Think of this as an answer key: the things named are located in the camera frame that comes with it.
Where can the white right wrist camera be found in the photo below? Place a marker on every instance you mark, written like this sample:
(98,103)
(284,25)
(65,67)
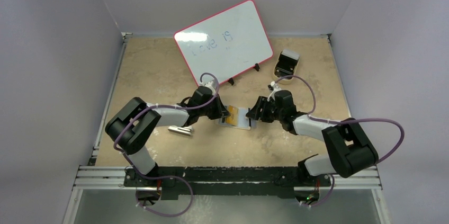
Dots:
(273,88)

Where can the black whiteboard stand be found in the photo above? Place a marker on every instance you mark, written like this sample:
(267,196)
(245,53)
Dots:
(231,80)

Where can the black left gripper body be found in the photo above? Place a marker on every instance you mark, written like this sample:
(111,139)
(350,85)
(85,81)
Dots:
(211,110)

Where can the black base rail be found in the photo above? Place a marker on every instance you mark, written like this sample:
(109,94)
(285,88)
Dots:
(282,182)

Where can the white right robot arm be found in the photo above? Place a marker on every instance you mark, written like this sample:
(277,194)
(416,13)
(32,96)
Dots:
(349,149)

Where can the stack of grey cards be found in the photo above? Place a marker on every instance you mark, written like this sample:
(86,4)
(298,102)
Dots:
(291,54)

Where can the pink framed whiteboard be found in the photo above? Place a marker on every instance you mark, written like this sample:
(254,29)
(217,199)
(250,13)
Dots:
(226,44)

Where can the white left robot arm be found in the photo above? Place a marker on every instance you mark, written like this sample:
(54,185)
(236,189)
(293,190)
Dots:
(132,126)

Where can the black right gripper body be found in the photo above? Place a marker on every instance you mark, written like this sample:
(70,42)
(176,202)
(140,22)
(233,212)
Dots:
(261,109)

